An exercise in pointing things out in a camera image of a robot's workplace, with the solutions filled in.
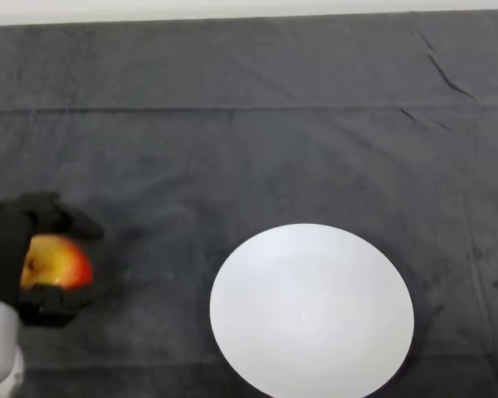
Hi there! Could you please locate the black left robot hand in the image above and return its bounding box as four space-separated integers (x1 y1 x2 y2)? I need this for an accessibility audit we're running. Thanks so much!
0 191 105 328

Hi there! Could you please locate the red yellow apple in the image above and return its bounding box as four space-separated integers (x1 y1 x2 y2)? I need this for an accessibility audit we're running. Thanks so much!
20 234 94 289

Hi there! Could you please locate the white round plate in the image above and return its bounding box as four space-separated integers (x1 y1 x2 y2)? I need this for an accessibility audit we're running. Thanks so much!
209 223 415 398

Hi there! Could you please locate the black cloth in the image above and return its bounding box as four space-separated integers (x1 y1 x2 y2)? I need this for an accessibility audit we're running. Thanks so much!
0 10 498 398

